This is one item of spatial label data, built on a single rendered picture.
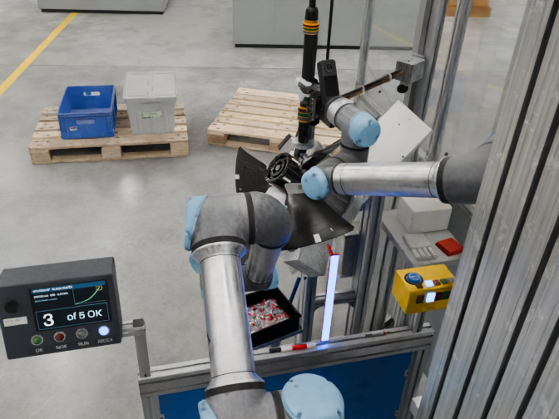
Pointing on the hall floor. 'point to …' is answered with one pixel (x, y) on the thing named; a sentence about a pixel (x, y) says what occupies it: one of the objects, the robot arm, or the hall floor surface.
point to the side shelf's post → (401, 318)
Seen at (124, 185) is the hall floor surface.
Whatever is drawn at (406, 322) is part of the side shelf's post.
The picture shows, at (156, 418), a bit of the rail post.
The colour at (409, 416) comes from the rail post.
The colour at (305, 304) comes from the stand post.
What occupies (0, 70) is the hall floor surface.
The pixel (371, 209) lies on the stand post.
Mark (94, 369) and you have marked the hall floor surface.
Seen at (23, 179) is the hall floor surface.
